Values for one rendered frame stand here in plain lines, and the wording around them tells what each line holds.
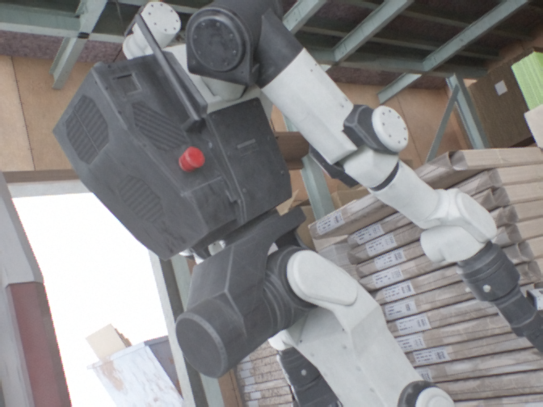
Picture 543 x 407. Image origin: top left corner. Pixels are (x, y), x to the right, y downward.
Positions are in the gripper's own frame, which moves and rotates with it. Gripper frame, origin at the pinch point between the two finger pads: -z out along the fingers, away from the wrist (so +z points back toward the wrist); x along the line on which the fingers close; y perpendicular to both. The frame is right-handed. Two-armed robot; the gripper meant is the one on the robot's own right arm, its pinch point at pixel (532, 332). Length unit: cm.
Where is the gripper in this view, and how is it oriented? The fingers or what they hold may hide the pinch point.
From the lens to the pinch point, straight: 113.8
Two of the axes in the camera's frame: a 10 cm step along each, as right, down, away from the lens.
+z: -6.1, -7.9, -0.8
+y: -7.8, 5.8, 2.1
